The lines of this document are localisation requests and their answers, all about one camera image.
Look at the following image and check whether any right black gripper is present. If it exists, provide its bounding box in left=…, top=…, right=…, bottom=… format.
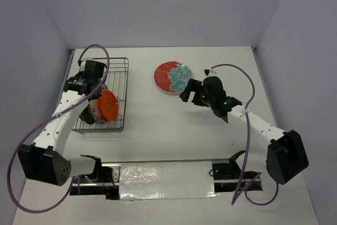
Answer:
left=180, top=79, right=214, bottom=107

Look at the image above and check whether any red and teal plate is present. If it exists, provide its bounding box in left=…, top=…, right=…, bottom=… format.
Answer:
left=154, top=61, right=193, bottom=94

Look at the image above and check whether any blue floral white plate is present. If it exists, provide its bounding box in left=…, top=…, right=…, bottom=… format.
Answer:
left=88, top=99, right=108, bottom=125

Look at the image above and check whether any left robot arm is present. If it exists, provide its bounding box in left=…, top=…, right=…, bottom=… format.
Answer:
left=17, top=60, right=107, bottom=186

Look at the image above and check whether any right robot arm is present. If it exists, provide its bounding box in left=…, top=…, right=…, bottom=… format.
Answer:
left=179, top=76, right=309, bottom=185

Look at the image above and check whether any orange plastic plate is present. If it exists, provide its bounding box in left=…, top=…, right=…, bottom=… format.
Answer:
left=98, top=90, right=119, bottom=121

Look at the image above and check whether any silver foil tape sheet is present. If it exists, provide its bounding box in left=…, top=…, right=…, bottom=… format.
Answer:
left=119, top=161, right=216, bottom=200

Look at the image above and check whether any dark green plate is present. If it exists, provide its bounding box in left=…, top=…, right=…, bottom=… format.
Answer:
left=79, top=106, right=95, bottom=125

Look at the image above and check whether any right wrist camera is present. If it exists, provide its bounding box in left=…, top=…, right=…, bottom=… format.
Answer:
left=204, top=69, right=217, bottom=76

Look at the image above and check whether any wire dish rack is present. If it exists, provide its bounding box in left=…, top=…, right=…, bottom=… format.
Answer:
left=73, top=57, right=129, bottom=134

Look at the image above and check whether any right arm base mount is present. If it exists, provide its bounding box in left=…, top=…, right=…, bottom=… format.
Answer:
left=209, top=151, right=263, bottom=193

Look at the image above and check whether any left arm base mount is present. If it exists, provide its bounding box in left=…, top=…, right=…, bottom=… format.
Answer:
left=70, top=163, right=121, bottom=200

